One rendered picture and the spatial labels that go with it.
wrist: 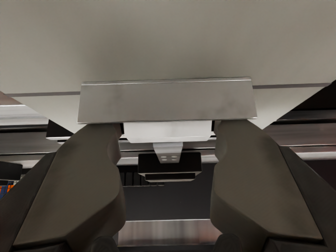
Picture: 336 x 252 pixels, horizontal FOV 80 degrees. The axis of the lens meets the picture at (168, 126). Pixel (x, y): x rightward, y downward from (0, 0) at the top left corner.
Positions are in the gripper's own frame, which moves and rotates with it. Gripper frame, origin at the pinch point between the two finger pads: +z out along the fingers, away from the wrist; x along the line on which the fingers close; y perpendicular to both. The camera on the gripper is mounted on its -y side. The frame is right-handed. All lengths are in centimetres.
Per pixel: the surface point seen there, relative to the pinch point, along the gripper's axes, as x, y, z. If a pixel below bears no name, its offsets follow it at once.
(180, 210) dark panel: 2, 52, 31
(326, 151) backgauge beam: 33.2, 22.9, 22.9
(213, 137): 4.8, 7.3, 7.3
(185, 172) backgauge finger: 2.7, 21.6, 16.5
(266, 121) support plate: 8.2, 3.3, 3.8
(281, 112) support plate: 8.5, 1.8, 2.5
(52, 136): -11.7, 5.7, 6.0
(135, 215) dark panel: -12, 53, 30
